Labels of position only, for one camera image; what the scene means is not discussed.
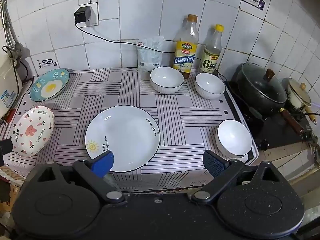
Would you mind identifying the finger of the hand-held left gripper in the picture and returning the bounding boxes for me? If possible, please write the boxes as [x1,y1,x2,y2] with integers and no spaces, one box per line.
[0,139,13,167]

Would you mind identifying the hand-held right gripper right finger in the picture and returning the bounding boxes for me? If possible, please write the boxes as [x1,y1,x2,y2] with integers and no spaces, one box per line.
[191,150,287,204]

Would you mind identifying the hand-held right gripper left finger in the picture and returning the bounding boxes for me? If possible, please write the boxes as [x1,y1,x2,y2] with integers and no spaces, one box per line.
[32,151,127,204]

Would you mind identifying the white pink-print plate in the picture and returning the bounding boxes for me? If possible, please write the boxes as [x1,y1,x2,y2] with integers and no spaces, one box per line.
[9,107,55,158]

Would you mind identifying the white ribbed bowl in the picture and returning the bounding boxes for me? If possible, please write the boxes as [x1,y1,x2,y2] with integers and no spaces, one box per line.
[149,66,185,94]
[215,119,253,159]
[195,72,226,100]

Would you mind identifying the white sun-print plate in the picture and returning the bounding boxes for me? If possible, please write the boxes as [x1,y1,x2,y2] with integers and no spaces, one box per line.
[84,105,161,173]

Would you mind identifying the blue fried egg plate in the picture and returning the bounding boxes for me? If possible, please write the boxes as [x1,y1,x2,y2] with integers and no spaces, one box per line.
[30,69,70,102]

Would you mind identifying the striped white tablecloth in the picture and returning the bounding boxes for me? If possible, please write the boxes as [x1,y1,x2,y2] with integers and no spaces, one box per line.
[0,67,259,193]

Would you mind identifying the white rice cooker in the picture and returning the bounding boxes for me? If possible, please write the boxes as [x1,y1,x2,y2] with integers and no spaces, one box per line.
[0,45,23,119]

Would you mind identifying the black cooktop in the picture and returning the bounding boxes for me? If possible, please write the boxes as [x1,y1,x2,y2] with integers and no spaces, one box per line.
[222,80,316,151]

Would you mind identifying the black pot with glass lid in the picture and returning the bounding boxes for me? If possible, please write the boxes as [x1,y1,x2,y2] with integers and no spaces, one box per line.
[230,62,304,133]

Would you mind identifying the metal pipe fitting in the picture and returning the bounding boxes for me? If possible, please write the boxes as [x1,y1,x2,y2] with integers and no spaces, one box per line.
[302,127,320,168]

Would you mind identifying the yellow-cap vinegar bottle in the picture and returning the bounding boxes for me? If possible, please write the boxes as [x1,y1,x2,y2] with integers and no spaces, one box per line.
[199,24,223,74]

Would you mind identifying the cream enamel pot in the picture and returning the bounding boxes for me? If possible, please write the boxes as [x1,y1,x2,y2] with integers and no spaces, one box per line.
[282,77,320,126]

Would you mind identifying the yellow-label cooking wine bottle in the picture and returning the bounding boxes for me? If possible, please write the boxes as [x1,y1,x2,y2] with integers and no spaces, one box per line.
[172,14,200,79]

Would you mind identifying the hanging metal utensils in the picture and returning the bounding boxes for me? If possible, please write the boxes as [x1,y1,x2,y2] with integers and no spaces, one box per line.
[0,0,31,58]

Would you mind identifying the white salt bag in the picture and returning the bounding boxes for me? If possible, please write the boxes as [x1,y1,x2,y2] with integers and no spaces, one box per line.
[136,36,164,72]

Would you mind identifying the black power adapter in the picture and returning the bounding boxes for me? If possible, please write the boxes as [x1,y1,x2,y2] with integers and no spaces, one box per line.
[74,6,92,25]

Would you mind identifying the small white wall label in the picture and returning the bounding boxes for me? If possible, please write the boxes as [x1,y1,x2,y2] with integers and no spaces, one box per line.
[37,59,59,68]

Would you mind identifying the purple wall sticker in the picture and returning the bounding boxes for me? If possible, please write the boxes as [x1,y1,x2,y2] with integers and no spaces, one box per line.
[242,0,266,11]

